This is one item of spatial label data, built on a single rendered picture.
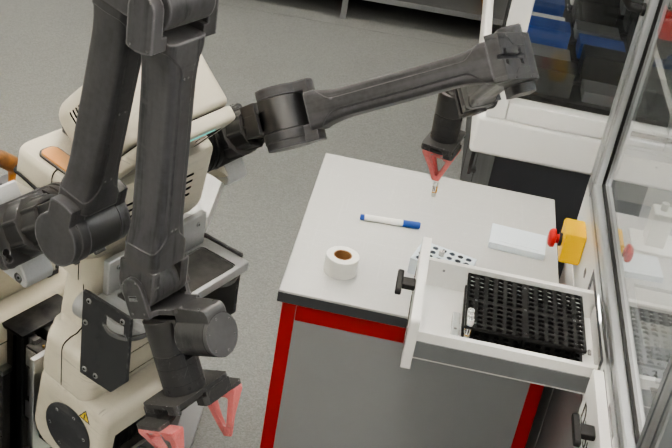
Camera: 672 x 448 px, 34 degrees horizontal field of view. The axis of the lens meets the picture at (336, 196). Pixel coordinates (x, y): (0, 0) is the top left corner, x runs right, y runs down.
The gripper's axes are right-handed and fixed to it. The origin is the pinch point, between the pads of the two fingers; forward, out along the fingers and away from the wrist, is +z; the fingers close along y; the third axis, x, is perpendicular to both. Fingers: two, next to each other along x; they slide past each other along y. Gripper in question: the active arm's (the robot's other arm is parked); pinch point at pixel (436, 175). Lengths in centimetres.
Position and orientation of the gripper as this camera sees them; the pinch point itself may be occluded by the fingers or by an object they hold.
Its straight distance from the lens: 231.6
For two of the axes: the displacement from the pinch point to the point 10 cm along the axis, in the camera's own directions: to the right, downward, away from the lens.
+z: -1.2, 8.5, 5.2
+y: 3.9, -4.4, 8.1
